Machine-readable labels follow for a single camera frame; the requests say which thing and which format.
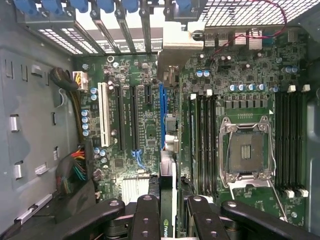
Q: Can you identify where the silver chipset heat sink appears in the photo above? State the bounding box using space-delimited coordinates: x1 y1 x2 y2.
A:
121 176 151 204

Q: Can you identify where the green motherboard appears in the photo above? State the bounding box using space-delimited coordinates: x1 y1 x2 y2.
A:
72 24 311 226

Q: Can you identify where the metal socket cover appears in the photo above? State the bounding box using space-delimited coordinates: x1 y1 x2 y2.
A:
226 172 274 191

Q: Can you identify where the black plastic air shroud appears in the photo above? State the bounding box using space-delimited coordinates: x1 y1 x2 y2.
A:
32 178 101 240

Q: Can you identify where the CPU socket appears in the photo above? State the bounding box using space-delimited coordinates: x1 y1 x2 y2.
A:
218 116 276 188

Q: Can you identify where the black RAM slot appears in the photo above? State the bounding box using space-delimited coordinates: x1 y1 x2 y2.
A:
197 89 205 196
211 91 219 196
290 87 299 197
275 87 283 197
282 84 297 198
297 84 311 198
204 88 213 196

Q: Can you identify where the long black expansion slot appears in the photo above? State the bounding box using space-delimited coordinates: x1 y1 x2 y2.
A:
113 84 126 152
129 84 141 152

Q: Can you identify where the blue expansion slot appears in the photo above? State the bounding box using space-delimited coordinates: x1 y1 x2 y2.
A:
158 83 168 151

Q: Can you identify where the white expansion slot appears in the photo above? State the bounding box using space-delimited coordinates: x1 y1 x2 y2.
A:
97 82 111 148

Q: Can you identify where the short black expansion slot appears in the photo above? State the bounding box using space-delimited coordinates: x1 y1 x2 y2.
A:
144 84 153 106

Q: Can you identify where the black open PC case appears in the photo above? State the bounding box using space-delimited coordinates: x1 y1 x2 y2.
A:
0 0 320 240

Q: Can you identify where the white power connector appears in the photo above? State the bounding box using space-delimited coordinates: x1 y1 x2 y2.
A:
72 71 89 92

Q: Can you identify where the blue card retention clip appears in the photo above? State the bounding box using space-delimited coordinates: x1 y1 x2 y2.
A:
69 0 89 13
122 0 140 13
41 0 62 15
96 0 115 13
13 0 38 15
174 0 195 20

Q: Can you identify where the coloured power wire bundle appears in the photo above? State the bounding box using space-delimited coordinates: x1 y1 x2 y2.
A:
56 147 89 196

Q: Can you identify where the black sleeved power cable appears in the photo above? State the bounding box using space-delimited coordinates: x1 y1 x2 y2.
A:
49 66 86 146

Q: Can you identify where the red black twisted wire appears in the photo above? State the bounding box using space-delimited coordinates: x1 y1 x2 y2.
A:
208 0 288 66

